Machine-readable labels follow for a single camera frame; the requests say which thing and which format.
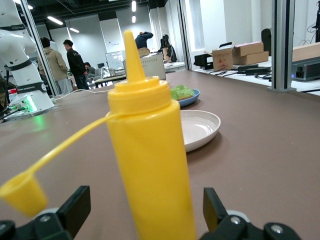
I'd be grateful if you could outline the seated person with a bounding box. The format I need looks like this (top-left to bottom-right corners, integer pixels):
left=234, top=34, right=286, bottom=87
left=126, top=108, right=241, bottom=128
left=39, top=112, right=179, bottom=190
left=83, top=61, right=98, bottom=83

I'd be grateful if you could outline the black power adapter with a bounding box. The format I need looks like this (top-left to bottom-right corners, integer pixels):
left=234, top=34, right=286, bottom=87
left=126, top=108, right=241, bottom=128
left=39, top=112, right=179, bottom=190
left=244, top=66, right=272, bottom=76
left=237, top=63, right=260, bottom=70

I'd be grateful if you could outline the black equipment case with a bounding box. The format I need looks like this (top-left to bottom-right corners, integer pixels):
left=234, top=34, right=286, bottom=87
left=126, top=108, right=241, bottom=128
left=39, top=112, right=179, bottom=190
left=193, top=53, right=214, bottom=71

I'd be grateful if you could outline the beige round plate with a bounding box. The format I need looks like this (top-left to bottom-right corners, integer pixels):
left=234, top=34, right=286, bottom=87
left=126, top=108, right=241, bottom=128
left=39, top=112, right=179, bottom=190
left=179, top=109, right=222, bottom=153

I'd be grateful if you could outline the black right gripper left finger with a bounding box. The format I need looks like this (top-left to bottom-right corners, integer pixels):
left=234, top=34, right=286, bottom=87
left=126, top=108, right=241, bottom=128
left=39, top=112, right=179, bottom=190
left=0, top=185, right=91, bottom=240

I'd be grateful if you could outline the person in beige hoodie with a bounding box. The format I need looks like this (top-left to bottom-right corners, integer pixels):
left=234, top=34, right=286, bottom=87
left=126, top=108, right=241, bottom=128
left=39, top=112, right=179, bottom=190
left=36, top=37, right=69, bottom=96

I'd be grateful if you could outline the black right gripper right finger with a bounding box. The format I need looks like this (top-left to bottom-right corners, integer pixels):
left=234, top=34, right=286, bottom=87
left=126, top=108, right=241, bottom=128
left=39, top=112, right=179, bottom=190
left=199, top=187, right=303, bottom=240

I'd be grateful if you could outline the aluminium camera post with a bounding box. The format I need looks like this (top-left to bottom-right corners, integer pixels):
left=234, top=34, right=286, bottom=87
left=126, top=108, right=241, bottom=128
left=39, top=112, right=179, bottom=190
left=271, top=0, right=295, bottom=90

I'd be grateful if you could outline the white whiteboard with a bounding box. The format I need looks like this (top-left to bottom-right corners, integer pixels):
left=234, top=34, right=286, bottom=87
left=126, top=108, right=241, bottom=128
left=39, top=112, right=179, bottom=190
left=104, top=50, right=126, bottom=71

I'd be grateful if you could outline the closed cardboard box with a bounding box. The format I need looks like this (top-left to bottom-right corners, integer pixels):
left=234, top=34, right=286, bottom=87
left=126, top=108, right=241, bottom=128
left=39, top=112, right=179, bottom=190
left=232, top=41, right=265, bottom=58
left=232, top=51, right=270, bottom=66

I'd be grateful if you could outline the black power supply unit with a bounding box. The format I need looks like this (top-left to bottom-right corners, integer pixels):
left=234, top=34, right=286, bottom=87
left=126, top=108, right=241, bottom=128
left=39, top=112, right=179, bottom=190
left=291, top=58, right=320, bottom=82

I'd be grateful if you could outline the aluminium frame profile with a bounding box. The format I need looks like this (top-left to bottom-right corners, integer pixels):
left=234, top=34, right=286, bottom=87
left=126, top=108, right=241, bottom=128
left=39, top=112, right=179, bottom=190
left=18, top=0, right=60, bottom=97

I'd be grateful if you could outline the silver mounting bracket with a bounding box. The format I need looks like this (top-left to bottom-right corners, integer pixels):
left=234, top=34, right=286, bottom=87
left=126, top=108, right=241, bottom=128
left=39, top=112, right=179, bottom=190
left=266, top=86, right=298, bottom=94

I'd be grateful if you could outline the person in blue top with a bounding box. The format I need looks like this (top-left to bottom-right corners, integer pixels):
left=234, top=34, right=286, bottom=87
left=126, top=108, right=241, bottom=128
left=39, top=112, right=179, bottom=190
left=134, top=31, right=155, bottom=50

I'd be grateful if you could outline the open cardboard box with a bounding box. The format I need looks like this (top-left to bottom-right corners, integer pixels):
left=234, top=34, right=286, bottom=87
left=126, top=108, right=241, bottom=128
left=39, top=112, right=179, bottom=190
left=203, top=41, right=236, bottom=73

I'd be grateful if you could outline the yellow squeeze bottle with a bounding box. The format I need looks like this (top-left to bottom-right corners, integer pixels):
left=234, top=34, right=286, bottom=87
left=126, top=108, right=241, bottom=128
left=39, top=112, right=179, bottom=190
left=0, top=29, right=198, bottom=240

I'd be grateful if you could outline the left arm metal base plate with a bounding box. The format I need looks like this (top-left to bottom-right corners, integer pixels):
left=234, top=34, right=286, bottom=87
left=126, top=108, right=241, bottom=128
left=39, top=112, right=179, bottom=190
left=0, top=103, right=61, bottom=123

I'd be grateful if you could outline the white toaster power cord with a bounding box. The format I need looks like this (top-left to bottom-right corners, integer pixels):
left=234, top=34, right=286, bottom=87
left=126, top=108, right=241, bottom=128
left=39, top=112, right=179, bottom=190
left=51, top=87, right=112, bottom=103

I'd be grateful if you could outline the green lettuce leaf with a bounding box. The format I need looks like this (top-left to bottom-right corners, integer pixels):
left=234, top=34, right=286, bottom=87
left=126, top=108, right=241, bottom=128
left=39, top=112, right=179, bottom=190
left=170, top=84, right=195, bottom=101

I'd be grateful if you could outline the blue round plate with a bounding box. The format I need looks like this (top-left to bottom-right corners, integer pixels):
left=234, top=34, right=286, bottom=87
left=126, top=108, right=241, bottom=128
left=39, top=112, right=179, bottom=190
left=174, top=89, right=201, bottom=108

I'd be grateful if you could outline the person in black jacket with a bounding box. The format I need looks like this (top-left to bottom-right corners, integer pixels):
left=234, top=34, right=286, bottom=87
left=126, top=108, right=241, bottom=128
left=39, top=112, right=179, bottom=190
left=62, top=39, right=90, bottom=91

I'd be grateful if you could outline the beige chrome toaster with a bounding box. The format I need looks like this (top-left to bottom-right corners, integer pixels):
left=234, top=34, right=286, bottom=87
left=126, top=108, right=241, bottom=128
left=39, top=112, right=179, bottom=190
left=139, top=53, right=167, bottom=81

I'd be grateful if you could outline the brown wooden box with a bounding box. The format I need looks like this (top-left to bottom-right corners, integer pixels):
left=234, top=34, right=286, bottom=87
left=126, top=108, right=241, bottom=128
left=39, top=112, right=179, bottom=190
left=292, top=41, right=320, bottom=63

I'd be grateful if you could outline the brown bread slice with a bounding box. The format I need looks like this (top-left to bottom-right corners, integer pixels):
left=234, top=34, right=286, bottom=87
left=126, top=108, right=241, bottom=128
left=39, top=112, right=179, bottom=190
left=176, top=92, right=195, bottom=101

